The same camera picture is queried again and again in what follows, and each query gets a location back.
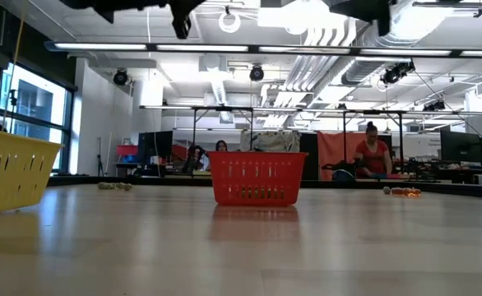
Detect dark rounded chair back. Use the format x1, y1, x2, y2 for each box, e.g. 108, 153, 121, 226
331, 169, 356, 183

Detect yellow power cable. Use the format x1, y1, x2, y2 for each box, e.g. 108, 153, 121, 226
0, 0, 25, 127

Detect black aluminium table frame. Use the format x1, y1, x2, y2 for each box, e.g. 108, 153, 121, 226
46, 175, 482, 201

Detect orange curtain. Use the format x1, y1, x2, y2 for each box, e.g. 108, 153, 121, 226
317, 131, 368, 181

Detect thin black tripod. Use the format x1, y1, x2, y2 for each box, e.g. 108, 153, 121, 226
95, 136, 106, 178

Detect black metal station frame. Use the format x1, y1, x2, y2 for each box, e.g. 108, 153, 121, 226
191, 105, 255, 178
341, 109, 405, 178

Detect beige crumpled cloth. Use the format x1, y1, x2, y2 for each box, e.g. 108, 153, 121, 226
240, 130, 302, 154

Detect white coiled cable loop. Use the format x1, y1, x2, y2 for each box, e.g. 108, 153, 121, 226
218, 11, 242, 35

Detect red storage bin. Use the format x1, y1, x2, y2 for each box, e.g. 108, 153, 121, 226
115, 144, 140, 158

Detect silver ventilation duct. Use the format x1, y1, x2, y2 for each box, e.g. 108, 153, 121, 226
341, 6, 456, 86

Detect yellow plastic basket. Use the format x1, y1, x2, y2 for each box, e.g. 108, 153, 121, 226
0, 127, 64, 219

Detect red plastic basket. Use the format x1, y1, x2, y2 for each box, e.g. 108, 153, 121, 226
207, 150, 309, 207

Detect black hanging camera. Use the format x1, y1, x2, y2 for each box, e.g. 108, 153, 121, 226
248, 63, 266, 82
380, 60, 416, 86
423, 99, 447, 113
113, 67, 129, 87

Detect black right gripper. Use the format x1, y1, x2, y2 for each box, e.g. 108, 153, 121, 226
328, 0, 399, 38

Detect black overhead light bar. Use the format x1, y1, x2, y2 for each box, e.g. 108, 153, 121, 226
44, 39, 482, 58

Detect black window frame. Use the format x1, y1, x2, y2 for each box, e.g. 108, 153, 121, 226
0, 61, 77, 173

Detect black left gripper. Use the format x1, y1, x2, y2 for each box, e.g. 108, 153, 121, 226
98, 0, 206, 40

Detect black partition panel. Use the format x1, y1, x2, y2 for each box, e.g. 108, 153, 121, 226
299, 132, 319, 181

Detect black ceiling track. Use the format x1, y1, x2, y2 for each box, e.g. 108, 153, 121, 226
411, 1, 482, 20

